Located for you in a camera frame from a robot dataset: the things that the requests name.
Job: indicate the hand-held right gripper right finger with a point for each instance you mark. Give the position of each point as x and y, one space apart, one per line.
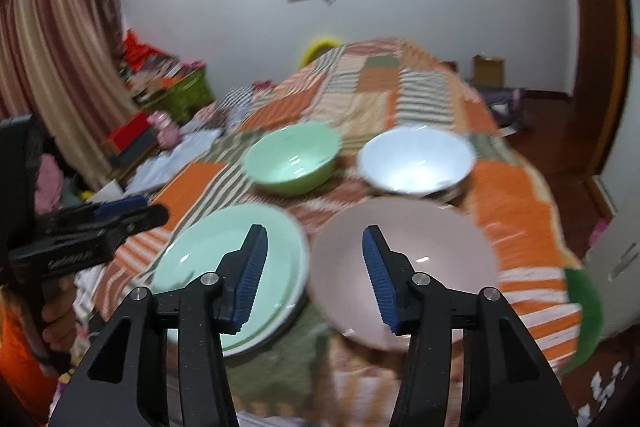
381 277

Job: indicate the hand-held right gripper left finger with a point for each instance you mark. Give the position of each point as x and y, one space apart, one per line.
250 277

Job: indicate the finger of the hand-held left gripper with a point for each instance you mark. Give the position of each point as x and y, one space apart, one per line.
120 207
140 219

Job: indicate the mint green plate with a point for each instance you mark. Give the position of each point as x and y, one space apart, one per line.
210 252

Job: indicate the pink bowl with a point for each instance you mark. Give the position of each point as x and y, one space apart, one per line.
440 247

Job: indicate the white bowl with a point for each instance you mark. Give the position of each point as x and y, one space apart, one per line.
417 162

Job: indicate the mint green bowl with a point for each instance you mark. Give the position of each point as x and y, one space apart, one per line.
295 159

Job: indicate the person's left hand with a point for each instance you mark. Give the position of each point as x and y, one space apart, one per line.
61 317

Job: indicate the dark grey box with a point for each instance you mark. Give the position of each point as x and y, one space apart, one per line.
137 152

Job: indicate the white cloth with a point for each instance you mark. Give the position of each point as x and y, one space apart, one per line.
175 154

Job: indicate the pink cloth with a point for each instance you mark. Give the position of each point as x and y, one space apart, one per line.
49 182

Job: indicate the red box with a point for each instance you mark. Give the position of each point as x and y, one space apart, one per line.
127 132

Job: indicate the pink bunny toy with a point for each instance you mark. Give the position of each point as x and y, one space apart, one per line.
165 129

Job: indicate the pile of paper packaging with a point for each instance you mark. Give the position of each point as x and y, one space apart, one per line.
150 74

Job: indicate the green storage basket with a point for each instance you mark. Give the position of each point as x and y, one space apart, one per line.
192 92

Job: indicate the checkered patchwork quilt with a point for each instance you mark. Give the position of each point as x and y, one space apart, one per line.
245 102

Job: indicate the red plastic bag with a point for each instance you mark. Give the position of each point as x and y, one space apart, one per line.
140 49

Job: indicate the striped brown curtain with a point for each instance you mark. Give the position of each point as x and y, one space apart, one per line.
60 57

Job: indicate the patchwork striped bedspread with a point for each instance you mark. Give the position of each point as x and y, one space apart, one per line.
400 82

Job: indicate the brown cardboard box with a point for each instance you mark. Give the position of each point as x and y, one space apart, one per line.
489 71

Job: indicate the yellow foam tube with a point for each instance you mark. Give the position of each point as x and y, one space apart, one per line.
317 47

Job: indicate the brown wooden door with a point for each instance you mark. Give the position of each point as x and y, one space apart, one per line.
595 32

